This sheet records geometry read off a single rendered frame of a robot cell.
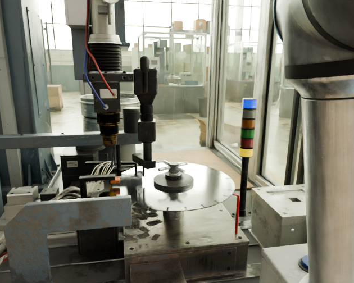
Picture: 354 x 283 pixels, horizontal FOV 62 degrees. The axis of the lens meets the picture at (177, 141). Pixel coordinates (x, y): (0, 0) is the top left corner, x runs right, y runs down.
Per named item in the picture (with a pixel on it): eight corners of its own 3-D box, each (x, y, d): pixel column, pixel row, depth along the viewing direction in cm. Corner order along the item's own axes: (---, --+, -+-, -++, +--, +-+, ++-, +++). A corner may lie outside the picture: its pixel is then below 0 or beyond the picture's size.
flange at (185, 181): (200, 179, 83) (200, 170, 82) (181, 193, 73) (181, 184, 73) (167, 172, 88) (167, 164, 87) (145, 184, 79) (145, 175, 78)
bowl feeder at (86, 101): (141, 154, 173) (140, 92, 164) (146, 172, 144) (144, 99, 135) (87, 156, 168) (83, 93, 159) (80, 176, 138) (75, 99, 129)
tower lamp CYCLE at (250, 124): (251, 126, 98) (252, 117, 98) (257, 128, 94) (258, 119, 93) (238, 126, 98) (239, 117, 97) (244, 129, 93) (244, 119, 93)
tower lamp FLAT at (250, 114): (252, 116, 98) (252, 107, 97) (258, 118, 93) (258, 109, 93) (239, 117, 97) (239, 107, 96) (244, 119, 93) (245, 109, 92)
